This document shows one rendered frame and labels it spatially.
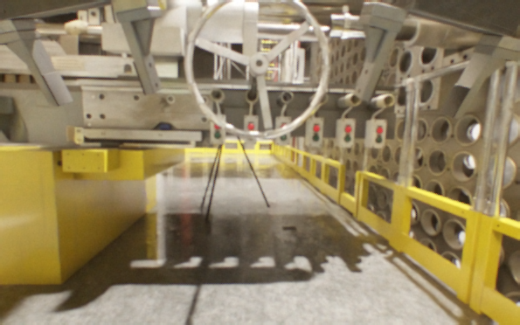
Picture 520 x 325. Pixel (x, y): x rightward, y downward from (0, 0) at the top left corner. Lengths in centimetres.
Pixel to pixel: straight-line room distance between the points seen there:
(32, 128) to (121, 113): 51
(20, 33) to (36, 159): 101
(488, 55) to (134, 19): 41
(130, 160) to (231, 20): 94
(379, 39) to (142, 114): 138
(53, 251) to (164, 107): 83
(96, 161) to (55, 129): 61
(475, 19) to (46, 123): 183
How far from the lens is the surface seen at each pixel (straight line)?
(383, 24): 35
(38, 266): 154
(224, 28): 170
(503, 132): 130
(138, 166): 134
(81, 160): 131
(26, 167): 144
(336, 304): 124
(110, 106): 166
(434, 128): 296
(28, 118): 193
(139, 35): 36
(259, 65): 71
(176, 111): 153
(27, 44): 44
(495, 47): 43
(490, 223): 133
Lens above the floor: 69
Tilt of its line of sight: 7 degrees down
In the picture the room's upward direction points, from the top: 2 degrees clockwise
